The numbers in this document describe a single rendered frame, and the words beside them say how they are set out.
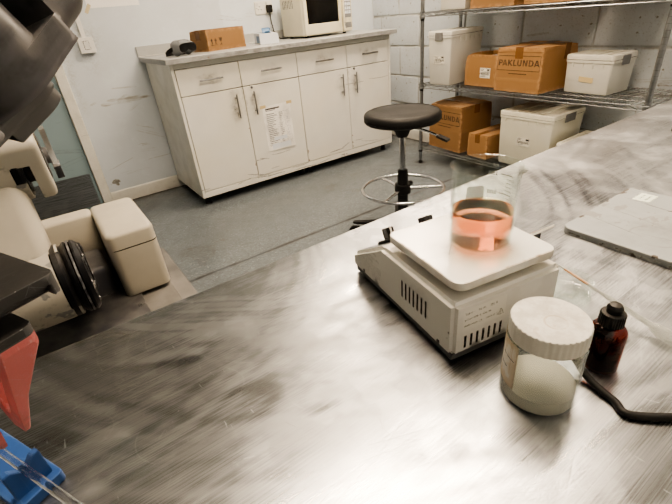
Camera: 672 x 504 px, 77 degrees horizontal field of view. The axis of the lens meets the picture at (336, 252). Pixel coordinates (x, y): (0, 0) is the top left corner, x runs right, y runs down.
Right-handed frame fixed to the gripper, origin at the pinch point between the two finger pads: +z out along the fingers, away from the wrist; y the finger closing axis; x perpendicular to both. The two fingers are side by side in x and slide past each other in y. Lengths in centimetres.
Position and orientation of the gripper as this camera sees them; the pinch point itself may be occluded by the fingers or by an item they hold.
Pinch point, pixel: (5, 426)
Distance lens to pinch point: 34.7
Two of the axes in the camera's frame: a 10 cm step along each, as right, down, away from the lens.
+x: -8.8, -1.8, 4.4
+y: 4.7, -4.7, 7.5
